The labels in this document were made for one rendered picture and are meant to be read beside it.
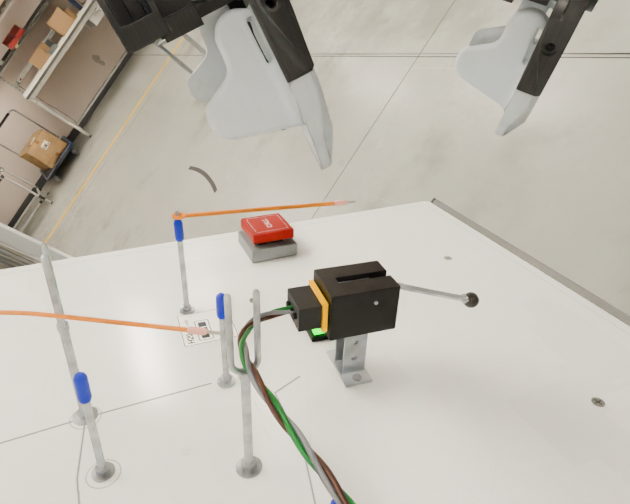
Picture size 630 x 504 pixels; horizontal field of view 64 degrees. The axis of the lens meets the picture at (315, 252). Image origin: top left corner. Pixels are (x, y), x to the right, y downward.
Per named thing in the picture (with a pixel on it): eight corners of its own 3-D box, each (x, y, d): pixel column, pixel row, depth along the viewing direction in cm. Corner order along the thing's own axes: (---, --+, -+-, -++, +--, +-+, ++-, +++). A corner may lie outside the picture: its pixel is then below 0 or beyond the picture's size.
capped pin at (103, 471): (96, 462, 34) (71, 364, 30) (118, 463, 34) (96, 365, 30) (87, 482, 33) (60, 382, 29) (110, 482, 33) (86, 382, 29)
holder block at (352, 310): (395, 328, 40) (401, 286, 38) (329, 341, 39) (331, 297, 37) (373, 300, 44) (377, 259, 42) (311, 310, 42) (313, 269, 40)
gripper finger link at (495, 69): (441, 109, 39) (488, -18, 32) (516, 139, 37) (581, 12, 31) (428, 128, 37) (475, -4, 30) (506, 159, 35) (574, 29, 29)
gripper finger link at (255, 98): (253, 206, 29) (168, 51, 27) (344, 156, 29) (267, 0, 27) (257, 211, 26) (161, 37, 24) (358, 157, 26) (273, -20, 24)
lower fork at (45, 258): (71, 411, 38) (26, 244, 31) (97, 403, 39) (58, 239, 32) (73, 429, 37) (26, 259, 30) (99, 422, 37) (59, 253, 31)
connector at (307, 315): (355, 321, 39) (357, 300, 38) (295, 332, 38) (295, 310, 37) (341, 300, 42) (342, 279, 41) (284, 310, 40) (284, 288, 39)
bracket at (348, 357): (372, 382, 42) (378, 333, 40) (345, 388, 41) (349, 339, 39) (351, 347, 46) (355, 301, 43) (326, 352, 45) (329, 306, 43)
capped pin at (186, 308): (197, 311, 50) (188, 211, 45) (184, 316, 49) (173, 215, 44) (190, 304, 51) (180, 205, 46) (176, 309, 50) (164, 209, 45)
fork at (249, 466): (260, 453, 35) (255, 280, 29) (266, 474, 34) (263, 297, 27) (232, 460, 35) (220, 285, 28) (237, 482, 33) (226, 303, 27)
